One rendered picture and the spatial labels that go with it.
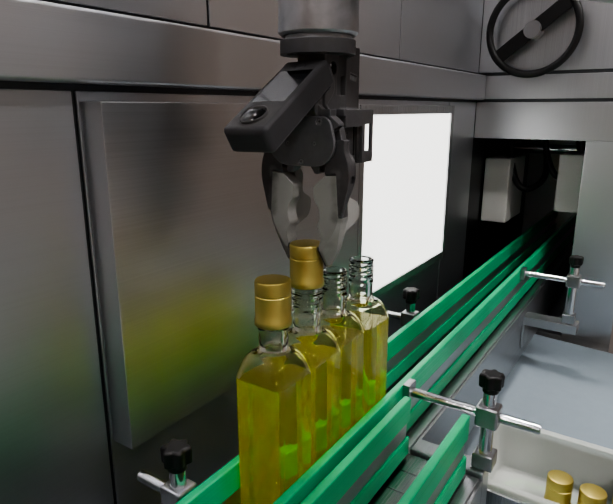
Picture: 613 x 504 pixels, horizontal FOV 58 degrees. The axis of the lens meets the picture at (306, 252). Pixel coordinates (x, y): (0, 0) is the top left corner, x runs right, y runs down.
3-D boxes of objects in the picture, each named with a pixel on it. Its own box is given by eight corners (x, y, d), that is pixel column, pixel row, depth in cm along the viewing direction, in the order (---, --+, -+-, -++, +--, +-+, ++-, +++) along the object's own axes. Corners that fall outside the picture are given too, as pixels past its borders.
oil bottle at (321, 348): (299, 480, 66) (299, 313, 61) (340, 497, 63) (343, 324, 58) (272, 507, 62) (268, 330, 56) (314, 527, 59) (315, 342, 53)
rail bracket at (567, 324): (516, 338, 130) (526, 247, 124) (595, 356, 121) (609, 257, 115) (511, 346, 126) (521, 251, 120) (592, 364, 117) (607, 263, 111)
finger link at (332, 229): (374, 255, 57) (364, 166, 55) (347, 269, 52) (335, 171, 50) (348, 255, 59) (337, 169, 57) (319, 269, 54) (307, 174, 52)
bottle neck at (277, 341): (270, 338, 54) (270, 292, 53) (295, 345, 53) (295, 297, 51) (251, 348, 52) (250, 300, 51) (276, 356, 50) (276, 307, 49)
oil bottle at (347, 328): (324, 454, 71) (326, 298, 65) (362, 470, 68) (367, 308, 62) (299, 478, 66) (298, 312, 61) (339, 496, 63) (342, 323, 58)
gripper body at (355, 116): (374, 168, 57) (378, 43, 53) (332, 176, 50) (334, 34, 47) (312, 164, 61) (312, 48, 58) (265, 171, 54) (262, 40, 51)
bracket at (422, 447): (418, 479, 76) (420, 435, 74) (486, 506, 71) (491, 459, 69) (407, 494, 73) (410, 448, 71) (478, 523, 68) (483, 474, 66)
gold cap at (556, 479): (572, 500, 78) (576, 474, 77) (568, 515, 76) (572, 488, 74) (545, 491, 80) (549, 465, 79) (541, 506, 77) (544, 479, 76)
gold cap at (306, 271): (301, 277, 58) (301, 236, 57) (330, 282, 56) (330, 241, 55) (282, 286, 55) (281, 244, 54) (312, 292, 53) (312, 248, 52)
